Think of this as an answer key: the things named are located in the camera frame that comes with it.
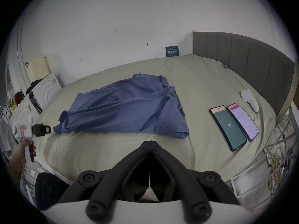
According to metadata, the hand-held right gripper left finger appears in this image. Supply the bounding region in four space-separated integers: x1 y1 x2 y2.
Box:
57 140 150 224

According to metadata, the grey padded headboard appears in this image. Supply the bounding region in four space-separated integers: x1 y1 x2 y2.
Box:
192 31 295 116

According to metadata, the person's left hand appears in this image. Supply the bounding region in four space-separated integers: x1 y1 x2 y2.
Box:
9 140 37 172

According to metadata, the phone with dark green screen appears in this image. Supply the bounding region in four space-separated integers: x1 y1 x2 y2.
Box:
209 105 247 152

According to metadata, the beige flat box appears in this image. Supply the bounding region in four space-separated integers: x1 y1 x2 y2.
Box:
28 54 52 82

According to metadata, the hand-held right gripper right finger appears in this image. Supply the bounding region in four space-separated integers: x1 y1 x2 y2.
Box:
150 140 241 224

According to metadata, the bundle of yellow cables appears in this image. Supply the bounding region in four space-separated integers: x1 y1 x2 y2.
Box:
266 146 293 195

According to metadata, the bed with beige sheet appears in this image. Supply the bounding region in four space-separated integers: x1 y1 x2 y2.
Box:
35 54 281 209

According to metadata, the blue shirt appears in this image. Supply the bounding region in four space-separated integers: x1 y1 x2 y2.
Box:
52 73 190 139

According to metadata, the dark blue wall sign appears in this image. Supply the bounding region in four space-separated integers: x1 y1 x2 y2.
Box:
165 46 179 57

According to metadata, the white hand controller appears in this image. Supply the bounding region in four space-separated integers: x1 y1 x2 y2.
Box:
241 89 259 112

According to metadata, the phone with white screen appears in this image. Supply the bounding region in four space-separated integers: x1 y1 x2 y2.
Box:
227 103 260 141

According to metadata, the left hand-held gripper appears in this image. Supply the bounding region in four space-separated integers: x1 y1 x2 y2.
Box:
12 116 51 164

